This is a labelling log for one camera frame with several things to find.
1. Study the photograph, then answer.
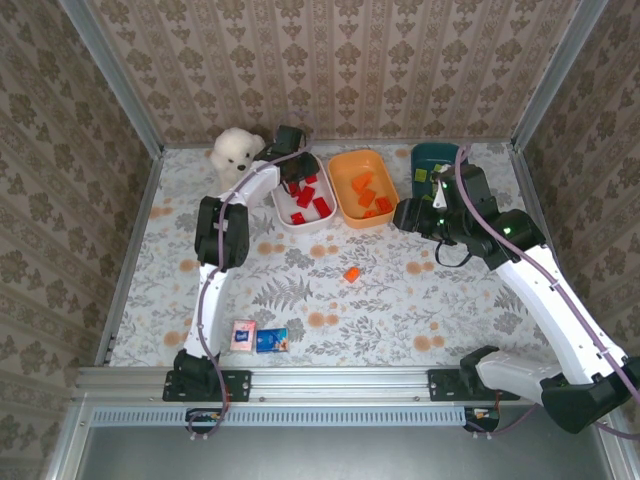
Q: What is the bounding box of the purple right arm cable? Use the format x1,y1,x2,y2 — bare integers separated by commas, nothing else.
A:
454,144,640,441

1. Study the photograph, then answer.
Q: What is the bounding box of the grey slotted cable duct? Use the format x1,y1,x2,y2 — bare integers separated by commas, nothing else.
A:
92,407,469,427

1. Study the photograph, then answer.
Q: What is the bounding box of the orange plastic container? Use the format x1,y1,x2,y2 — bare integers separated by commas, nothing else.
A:
328,148,401,230

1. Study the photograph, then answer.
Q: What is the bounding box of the black cable connector box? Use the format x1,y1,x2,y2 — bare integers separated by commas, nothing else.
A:
185,407,227,435
463,405,501,434

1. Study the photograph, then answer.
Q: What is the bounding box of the white plastic container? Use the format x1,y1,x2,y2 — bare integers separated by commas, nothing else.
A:
269,154,337,234

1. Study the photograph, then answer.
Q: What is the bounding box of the teal plastic container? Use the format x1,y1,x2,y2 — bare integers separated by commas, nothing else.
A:
410,142,464,202

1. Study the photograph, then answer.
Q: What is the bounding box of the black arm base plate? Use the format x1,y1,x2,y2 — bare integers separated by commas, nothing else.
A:
428,369,520,403
163,369,251,403

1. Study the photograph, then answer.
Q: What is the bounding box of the aluminium mounting rail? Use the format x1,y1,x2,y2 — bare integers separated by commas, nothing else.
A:
74,366,614,401

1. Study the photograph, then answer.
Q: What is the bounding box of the floral patterned tablecloth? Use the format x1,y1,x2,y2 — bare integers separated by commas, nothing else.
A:
107,141,576,369

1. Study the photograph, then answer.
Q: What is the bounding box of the white plush dog toy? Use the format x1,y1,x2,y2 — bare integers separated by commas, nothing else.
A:
208,127,267,191

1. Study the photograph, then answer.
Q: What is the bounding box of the aluminium frame post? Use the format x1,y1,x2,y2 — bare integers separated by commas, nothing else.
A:
58,0,165,159
512,0,610,152

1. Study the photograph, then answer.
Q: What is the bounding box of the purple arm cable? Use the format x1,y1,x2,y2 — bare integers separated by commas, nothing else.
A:
454,144,640,441
187,144,314,441

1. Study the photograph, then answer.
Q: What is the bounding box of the pink tissue pack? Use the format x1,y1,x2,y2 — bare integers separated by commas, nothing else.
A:
230,319,257,354

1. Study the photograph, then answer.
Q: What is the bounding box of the grey metal tray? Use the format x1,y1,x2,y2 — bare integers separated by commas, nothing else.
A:
47,402,640,480

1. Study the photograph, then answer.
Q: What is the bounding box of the thin black cable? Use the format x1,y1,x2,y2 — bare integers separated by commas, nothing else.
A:
433,238,474,269

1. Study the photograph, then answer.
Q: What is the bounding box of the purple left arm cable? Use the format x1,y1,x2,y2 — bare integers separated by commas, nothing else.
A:
187,144,314,441

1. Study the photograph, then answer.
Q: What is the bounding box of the blue tissue pack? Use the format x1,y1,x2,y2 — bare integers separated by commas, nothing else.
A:
255,327,290,354

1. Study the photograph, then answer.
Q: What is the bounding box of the aluminium side rail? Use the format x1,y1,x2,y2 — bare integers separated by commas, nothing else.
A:
508,144,592,363
94,149,165,367

